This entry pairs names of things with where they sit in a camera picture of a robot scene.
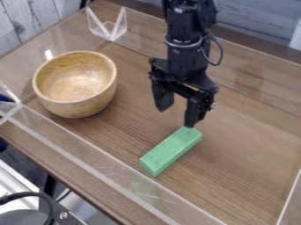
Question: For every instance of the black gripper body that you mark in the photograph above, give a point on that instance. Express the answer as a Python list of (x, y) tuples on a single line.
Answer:
[(183, 69)]

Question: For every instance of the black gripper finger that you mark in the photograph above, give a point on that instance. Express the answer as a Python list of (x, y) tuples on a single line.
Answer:
[(162, 95), (195, 111)]

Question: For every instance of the green rectangular block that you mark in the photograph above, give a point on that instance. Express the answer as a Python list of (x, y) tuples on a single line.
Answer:
[(166, 153)]

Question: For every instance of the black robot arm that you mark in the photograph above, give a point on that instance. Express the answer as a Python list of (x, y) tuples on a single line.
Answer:
[(188, 18)]

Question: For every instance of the brown wooden bowl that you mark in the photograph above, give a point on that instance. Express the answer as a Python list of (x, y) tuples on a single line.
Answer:
[(75, 84)]

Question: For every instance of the clear acrylic tray walls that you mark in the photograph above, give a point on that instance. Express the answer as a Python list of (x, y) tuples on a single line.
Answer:
[(235, 180)]

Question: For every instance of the white object at right edge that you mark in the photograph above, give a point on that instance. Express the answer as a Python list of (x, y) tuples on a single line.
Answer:
[(295, 37)]

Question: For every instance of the black table leg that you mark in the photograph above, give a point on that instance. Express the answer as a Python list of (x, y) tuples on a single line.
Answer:
[(49, 185)]

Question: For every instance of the grey metal bracket with screw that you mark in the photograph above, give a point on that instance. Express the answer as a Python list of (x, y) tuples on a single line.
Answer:
[(63, 216)]

